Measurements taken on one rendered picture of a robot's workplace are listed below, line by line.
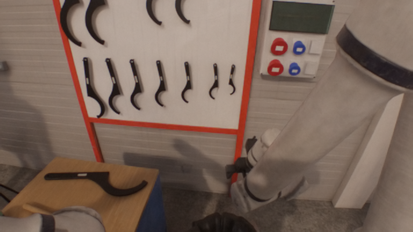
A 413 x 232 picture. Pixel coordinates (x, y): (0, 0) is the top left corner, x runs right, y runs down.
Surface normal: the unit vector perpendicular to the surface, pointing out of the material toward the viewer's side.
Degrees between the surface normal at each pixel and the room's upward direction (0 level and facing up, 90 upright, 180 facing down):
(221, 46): 90
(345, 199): 90
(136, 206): 0
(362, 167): 90
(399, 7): 80
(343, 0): 90
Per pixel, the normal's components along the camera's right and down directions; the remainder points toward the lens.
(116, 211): 0.03, -0.88
